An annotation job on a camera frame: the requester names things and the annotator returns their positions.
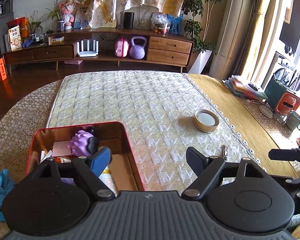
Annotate purple toy figure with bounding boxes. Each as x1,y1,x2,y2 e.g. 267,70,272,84
68,130,99,158

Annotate pink notepad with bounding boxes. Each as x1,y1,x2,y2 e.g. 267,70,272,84
52,141,71,157

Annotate white yellow cream jar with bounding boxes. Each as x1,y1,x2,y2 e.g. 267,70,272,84
99,166,119,196

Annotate metal nail clipper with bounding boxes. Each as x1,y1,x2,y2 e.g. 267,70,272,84
223,145,228,160

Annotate red metal tin box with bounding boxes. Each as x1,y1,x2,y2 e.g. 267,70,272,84
25,121,144,191

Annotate round gold tin lid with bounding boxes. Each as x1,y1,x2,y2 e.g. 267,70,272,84
193,109,219,133

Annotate green mug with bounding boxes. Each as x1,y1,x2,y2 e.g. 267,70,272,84
286,110,300,131

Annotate yellow woven table runner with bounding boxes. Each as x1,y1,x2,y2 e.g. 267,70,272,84
187,74,299,178

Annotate stack of books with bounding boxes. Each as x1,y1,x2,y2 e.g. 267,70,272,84
222,75,268,101

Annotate teal orange toaster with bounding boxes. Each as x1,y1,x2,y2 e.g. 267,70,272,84
264,78,300,114

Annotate white wifi router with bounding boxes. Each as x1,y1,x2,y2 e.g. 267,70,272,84
77,40,99,57

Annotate purple kettlebell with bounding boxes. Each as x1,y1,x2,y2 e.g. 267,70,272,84
129,36,147,60

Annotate pink toy bag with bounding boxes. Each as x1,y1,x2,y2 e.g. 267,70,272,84
115,38,129,57

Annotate wooden TV cabinet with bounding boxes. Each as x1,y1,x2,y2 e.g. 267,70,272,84
3,28,193,69

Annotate black cylindrical speaker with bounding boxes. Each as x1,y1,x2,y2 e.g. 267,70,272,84
123,12,134,29

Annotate cereal box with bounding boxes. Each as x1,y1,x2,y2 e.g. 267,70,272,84
8,25,21,51

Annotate pink doll figure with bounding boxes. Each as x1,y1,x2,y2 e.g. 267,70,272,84
59,0,79,30

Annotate potted green tree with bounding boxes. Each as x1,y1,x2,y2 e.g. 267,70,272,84
181,0,222,74

